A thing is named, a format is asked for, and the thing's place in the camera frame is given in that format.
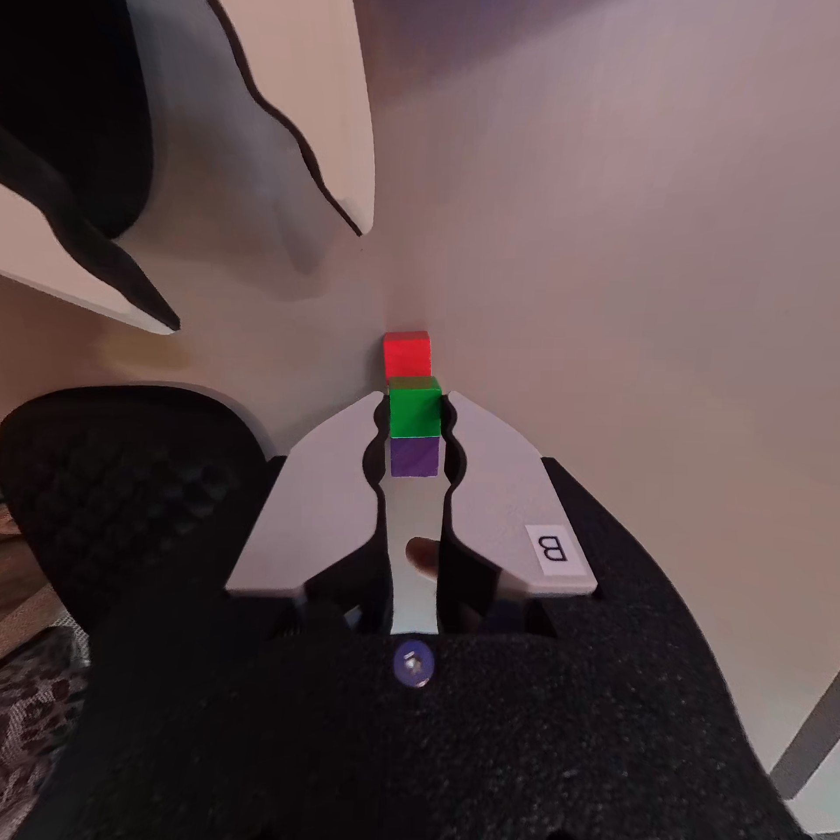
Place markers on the grey desk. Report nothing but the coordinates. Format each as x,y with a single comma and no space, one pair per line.
590,262

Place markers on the black bumpy armrest pad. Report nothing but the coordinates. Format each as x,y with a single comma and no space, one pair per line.
131,472

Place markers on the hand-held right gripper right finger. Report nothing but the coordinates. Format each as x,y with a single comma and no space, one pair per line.
505,505

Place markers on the leopard print garment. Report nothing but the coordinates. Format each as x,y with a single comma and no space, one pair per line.
39,722

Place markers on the green wooden cube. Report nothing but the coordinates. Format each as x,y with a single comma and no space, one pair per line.
415,410

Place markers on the person's right hand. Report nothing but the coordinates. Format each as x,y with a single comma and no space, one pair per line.
423,558

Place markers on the red wooden cube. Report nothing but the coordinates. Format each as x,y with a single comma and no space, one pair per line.
407,358

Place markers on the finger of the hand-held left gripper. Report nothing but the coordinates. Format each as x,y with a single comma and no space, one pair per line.
315,85
26,243

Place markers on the purple wooden cube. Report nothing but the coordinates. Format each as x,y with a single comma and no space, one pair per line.
413,457

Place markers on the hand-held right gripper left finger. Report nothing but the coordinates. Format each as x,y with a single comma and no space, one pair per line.
308,518

